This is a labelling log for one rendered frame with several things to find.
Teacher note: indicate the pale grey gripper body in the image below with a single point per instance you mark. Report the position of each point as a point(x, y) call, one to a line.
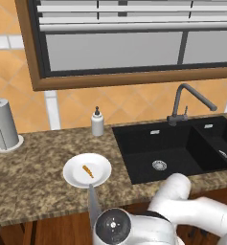
point(94, 204)

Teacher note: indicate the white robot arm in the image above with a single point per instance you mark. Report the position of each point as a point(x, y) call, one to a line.
point(182, 210)

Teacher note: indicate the orange-brown meat strip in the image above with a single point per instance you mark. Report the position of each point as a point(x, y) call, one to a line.
point(88, 171)

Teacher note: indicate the white round plate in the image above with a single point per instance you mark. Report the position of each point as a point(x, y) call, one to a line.
point(99, 166)

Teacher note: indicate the brown wooden cupboard run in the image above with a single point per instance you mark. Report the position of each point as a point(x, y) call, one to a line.
point(60, 229)

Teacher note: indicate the black double sink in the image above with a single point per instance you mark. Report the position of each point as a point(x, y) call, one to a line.
point(143, 150)

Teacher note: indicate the white soap dispenser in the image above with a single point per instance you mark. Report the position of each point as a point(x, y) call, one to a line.
point(97, 124)

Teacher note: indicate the grey paper towel holder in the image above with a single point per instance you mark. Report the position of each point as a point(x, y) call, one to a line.
point(1, 124)

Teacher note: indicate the dark grey tap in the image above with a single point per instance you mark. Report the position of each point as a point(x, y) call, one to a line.
point(176, 108)

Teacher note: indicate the wood-framed window with blinds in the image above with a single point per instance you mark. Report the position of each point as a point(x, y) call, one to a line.
point(118, 51)

